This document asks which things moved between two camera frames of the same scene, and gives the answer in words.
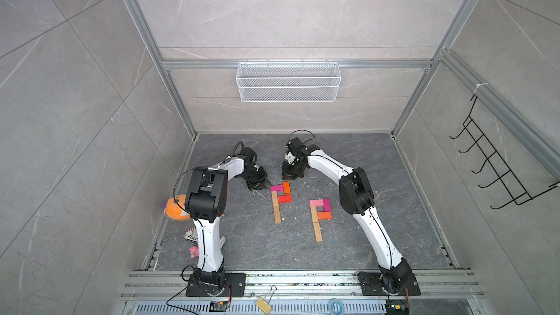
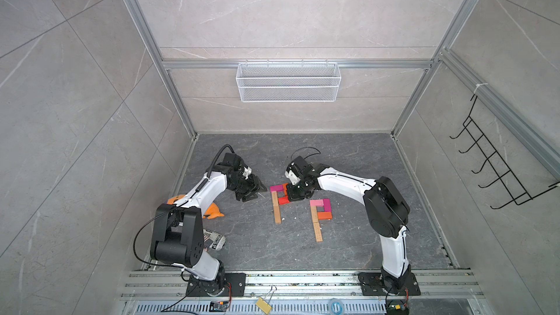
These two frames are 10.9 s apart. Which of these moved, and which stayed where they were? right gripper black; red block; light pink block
Moved: right gripper black
Stayed: red block; light pink block
